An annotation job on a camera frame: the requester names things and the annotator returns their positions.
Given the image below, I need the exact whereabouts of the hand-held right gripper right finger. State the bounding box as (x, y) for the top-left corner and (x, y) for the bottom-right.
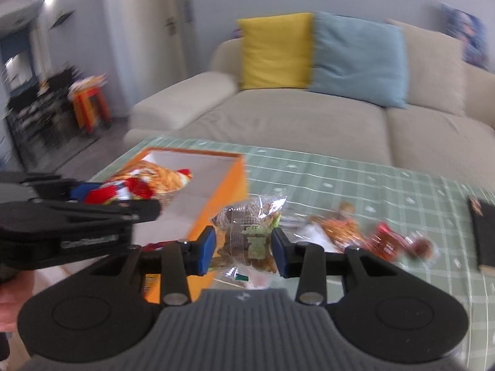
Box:
(270, 228), (387, 306)

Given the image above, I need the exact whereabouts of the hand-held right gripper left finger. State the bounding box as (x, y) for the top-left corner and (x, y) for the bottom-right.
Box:
(89, 226), (217, 306)

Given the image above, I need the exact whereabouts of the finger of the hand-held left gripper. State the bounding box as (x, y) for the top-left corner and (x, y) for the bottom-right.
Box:
(0, 172), (95, 203)
(23, 198), (162, 227)

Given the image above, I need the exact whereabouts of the clear snack packet green print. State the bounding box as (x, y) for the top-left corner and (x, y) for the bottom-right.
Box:
(211, 195), (289, 279)

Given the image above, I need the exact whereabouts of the orange and red snack bag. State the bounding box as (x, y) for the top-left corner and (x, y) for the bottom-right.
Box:
(83, 161), (194, 205)

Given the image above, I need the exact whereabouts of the orange cardboard box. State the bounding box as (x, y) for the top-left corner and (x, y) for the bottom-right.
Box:
(89, 147), (248, 306)

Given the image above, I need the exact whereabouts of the orange brown snack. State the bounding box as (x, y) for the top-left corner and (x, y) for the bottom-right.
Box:
(309, 201), (366, 254)

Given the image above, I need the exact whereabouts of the person's left hand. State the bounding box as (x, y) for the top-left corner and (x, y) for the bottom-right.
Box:
(0, 268), (37, 333)

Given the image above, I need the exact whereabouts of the black dining chair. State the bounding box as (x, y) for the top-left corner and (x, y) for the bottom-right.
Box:
(42, 67), (84, 147)
(6, 93), (51, 163)

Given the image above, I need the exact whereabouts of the orange stool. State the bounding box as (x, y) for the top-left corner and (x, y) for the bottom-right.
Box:
(70, 85), (113, 132)

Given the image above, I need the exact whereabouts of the green checked tablecloth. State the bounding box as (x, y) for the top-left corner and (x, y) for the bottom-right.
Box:
(89, 135), (495, 371)

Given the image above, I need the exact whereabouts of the orange white bag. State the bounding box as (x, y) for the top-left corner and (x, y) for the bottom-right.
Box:
(70, 74), (109, 90)

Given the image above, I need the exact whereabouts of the beige sofa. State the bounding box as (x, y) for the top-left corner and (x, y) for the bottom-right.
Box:
(124, 17), (495, 190)

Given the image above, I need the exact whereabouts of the blue framed window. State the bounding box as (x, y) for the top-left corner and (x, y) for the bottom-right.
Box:
(0, 31), (35, 93)

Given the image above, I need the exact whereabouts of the dark red wrapped snack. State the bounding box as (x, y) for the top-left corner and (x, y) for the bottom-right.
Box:
(406, 236), (439, 259)

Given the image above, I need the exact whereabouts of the white door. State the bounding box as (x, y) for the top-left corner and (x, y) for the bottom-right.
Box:
(101, 0), (190, 118)

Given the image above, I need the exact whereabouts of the yellow pillow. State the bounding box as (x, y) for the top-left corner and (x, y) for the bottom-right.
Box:
(237, 12), (316, 91)

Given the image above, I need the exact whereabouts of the black notebook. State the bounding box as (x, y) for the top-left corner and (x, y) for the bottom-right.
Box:
(468, 195), (495, 269)

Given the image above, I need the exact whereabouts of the light blue pillow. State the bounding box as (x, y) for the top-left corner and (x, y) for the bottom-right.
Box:
(309, 11), (408, 109)

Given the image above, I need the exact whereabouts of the beige sofa cushion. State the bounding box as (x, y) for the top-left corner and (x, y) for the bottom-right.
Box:
(387, 19), (467, 117)

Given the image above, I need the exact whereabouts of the dark wall shelf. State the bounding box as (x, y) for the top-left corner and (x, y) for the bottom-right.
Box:
(50, 10), (74, 28)

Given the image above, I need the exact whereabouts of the blue wall poster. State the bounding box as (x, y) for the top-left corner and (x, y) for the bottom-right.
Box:
(441, 2), (490, 70)

